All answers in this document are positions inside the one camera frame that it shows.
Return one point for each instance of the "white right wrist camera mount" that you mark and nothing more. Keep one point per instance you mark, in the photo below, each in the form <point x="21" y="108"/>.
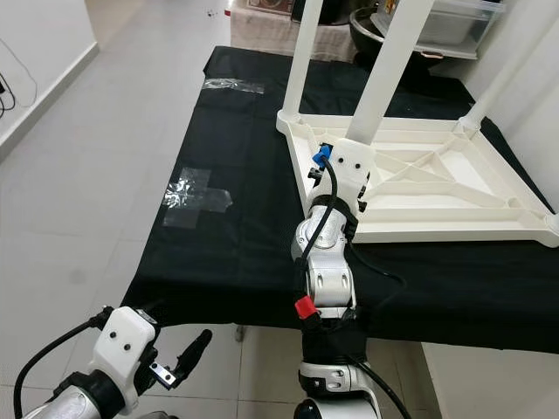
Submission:
<point x="354" y="161"/>

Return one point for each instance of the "clear plastic storage box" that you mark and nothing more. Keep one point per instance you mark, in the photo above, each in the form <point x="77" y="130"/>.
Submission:
<point x="454" y="26"/>

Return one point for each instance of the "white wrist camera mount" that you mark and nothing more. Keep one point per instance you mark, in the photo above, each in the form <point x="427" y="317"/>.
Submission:
<point x="354" y="161"/>
<point x="127" y="336"/>

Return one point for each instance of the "black bag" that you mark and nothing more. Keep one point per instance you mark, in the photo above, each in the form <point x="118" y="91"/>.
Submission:
<point x="336" y="10"/>

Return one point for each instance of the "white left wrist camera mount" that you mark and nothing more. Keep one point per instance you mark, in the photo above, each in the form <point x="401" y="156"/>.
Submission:
<point x="127" y="336"/>

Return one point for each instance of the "beige woven bench cover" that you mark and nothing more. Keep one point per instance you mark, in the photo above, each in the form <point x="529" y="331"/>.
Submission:
<point x="262" y="35"/>

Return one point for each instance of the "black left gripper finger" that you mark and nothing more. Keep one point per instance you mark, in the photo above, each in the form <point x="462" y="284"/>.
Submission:
<point x="194" y="351"/>

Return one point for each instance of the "black tablecloth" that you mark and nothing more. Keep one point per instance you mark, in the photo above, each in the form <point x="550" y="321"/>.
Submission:
<point x="227" y="262"/>

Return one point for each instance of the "clear tape cross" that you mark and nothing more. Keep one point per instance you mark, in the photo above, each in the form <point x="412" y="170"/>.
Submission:
<point x="194" y="196"/>

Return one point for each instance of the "white plastic table top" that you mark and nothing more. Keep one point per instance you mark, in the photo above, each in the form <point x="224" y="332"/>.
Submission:
<point x="472" y="229"/>

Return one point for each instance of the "black round bowl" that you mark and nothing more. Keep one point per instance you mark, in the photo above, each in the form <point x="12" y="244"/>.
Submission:
<point x="367" y="44"/>

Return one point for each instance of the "red picture box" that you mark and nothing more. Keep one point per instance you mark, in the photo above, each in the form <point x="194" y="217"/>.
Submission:
<point x="271" y="6"/>

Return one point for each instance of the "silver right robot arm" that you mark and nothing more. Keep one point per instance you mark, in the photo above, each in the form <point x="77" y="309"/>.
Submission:
<point x="327" y="271"/>

